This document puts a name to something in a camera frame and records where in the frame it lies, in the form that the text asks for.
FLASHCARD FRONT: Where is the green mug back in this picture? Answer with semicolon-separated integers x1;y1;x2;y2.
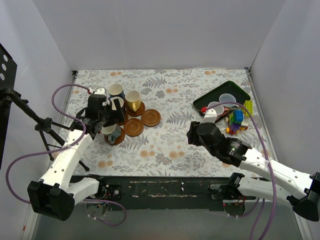
101;124;122;144

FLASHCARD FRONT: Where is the black mug white inside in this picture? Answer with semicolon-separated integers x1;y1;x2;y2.
110;96;126;125

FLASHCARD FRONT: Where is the dark wooden coaster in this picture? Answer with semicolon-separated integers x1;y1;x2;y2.
104;128;126;145

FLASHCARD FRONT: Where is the cream mug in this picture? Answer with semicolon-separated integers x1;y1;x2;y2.
125;90;141;112

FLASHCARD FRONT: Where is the blue mug white inside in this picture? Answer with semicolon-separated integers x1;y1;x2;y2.
107;83;125;100

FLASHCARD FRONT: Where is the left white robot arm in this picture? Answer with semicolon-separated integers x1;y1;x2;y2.
27;88;114;221

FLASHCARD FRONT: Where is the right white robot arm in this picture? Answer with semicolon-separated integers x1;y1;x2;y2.
186;121;320;222

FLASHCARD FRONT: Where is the pink floral mug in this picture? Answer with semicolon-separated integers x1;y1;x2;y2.
207;101;230;122

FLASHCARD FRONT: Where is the colourful toy pile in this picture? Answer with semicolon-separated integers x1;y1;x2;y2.
225;119;249;135

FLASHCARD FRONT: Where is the blue toy block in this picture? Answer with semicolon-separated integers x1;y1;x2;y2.
233;110;244;124

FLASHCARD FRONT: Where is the light blue mug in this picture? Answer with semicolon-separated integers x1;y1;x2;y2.
219;93;239;109

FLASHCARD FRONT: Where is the floral table mat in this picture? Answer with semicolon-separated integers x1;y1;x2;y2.
47;69;277;178

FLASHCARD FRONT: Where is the yellow green toy block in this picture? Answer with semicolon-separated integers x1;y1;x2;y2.
241;100;253;118

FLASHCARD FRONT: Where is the black tray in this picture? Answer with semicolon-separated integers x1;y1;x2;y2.
193;81;251;117

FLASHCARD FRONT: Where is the black tripod stand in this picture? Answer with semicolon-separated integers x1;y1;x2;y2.
0;87;90;172

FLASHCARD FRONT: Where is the black perforated panel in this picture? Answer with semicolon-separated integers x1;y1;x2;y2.
0;44;18;165

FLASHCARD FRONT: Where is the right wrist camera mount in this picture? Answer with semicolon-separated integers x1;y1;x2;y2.
200;106;218;124

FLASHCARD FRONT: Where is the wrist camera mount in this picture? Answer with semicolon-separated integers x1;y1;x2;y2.
200;106;218;124
90;87;111;106

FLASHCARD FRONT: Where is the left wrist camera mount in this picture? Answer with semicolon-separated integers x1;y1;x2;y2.
90;87;111;106

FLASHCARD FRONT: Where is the aluminium frame rail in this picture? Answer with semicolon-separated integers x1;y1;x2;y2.
19;181;106;240

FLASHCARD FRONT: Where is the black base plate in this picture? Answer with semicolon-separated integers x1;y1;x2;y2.
98;175;251;215

